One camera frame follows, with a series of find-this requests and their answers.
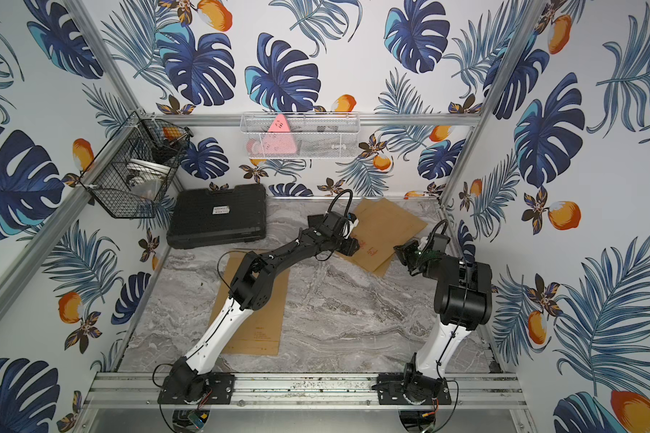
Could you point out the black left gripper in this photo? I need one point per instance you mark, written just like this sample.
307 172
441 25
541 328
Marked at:
344 241

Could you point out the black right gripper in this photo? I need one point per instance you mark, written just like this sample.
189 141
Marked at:
404 251

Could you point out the brown kraft file bag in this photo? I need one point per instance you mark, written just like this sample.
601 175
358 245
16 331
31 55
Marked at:
383 225
261 333

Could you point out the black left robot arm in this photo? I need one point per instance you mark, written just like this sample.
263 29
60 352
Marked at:
250 289

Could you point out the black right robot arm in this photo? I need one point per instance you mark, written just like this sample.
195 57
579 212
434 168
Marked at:
462 300

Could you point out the pink triangle item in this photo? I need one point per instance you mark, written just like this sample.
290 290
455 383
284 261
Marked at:
278 140

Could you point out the black plastic tool case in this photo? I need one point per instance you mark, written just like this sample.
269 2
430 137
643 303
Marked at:
203 217

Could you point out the clear white mesh wall basket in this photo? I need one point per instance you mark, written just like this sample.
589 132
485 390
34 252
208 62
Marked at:
318 135

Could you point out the black wire basket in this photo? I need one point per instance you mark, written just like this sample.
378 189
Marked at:
131 175

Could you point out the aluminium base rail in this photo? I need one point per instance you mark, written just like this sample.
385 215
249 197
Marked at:
320 391

